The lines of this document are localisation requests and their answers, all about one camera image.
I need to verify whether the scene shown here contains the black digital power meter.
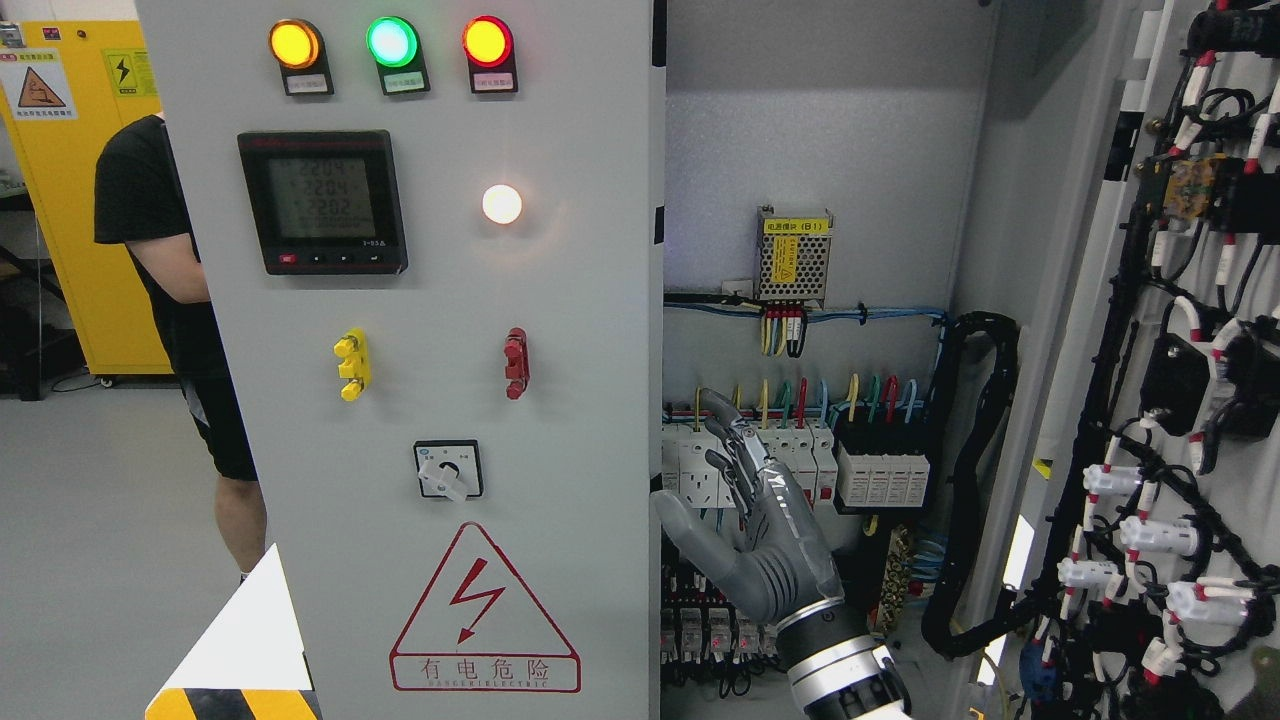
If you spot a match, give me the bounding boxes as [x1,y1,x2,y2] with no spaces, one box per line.
[237,129,408,275]

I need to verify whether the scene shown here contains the black surge protector block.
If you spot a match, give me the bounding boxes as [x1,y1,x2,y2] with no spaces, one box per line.
[835,415,934,515]

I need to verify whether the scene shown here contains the red indicator lamp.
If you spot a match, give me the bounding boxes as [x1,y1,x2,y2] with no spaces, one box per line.
[461,15,518,94]

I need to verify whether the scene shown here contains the person in black clothes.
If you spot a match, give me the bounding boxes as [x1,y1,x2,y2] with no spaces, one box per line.
[93,111,268,577]

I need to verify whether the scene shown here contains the black right cable conduit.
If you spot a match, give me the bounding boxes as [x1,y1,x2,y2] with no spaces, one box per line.
[920,311,1021,661]

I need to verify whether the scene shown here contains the yellow terminal post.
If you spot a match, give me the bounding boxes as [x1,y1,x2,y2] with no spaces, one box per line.
[332,327,371,402]

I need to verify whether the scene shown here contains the green indicator lamp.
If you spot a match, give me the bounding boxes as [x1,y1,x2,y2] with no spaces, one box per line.
[365,15,431,95]

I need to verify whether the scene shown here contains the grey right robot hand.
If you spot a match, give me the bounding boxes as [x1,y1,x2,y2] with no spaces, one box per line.
[650,388,845,625]

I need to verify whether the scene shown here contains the white indicator lamp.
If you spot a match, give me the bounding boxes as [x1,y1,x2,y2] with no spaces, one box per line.
[481,184,524,225]

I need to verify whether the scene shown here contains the black rotary selector switch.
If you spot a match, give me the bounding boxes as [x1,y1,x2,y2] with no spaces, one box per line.
[413,439,485,502]

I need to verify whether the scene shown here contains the red electric danger sticker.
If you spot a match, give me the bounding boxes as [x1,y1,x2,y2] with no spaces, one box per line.
[389,521,582,693]

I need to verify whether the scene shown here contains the grey cabinet door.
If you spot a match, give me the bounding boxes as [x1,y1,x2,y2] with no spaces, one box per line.
[137,1,666,719]
[927,1,1277,719]

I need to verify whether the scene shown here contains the metal mesh power supply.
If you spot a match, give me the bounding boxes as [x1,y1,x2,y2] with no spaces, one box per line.
[754,205,835,309]

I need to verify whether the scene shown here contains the yellow safety storage cabinet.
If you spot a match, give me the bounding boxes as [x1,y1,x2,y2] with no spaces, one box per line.
[1,20,170,377]

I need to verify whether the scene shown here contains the yellow indicator lamp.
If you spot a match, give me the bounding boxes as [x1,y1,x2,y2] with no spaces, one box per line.
[268,18,334,96]

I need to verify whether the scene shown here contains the lower relay terminal row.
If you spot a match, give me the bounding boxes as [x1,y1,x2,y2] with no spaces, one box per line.
[658,562,778,669]

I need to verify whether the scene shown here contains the white breaker and socket row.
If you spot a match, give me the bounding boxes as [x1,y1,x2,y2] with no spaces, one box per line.
[660,424,838,510]

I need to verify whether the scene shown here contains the red terminal post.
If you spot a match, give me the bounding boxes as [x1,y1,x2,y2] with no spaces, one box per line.
[503,327,530,400]

